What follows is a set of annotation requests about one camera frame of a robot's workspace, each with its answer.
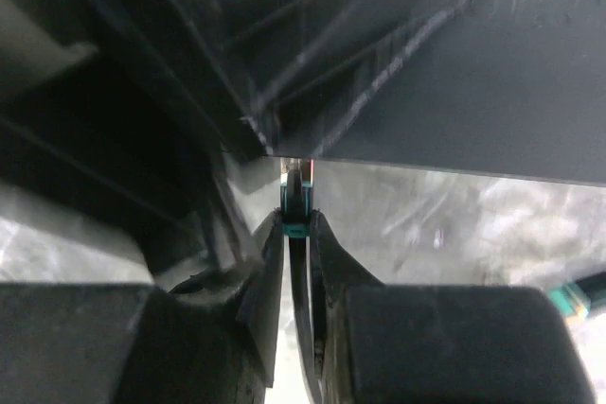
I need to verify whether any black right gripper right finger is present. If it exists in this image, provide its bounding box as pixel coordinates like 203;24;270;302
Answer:
310;212;595;403

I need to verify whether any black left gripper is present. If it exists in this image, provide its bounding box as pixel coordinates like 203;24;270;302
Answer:
1;0;279;275

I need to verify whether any black cable with teal plug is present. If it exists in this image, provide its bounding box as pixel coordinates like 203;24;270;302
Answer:
277;167;606;404

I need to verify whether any black network switch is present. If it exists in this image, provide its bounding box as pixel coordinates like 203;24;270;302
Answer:
212;0;605;184

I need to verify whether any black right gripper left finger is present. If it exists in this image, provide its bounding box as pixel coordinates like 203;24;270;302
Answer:
1;211;283;403

